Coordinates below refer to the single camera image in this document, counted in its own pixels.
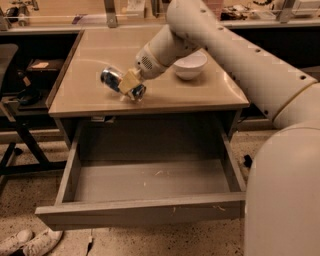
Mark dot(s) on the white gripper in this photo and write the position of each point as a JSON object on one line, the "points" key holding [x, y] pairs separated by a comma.
{"points": [[149, 66]]}

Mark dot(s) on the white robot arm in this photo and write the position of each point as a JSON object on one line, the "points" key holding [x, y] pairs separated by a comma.
{"points": [[282, 208]]}

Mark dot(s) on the left white sneaker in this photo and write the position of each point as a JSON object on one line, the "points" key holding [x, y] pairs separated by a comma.
{"points": [[14, 242]]}

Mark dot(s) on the black metal bar on floor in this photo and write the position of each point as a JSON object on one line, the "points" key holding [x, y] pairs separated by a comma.
{"points": [[248, 161]]}

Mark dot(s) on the white ceramic bowl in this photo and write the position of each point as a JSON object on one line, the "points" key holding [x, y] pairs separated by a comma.
{"points": [[191, 66]]}

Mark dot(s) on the white sneaker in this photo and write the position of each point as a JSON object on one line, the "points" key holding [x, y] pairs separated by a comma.
{"points": [[43, 243], [14, 242]]}

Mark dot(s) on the dark box with label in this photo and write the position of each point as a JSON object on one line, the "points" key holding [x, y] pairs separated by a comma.
{"points": [[45, 65]]}

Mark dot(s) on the open grey top drawer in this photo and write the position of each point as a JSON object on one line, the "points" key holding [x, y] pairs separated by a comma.
{"points": [[148, 170]]}

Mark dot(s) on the black office chair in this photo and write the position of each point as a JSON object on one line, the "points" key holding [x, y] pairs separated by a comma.
{"points": [[7, 53]]}

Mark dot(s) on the blue silver redbull can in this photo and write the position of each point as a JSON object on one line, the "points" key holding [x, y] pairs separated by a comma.
{"points": [[112, 78]]}

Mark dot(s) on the right white sneaker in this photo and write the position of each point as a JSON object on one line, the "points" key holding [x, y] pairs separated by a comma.
{"points": [[43, 243]]}

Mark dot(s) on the beige top cabinet table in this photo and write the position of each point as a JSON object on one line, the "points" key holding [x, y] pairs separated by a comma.
{"points": [[79, 91]]}

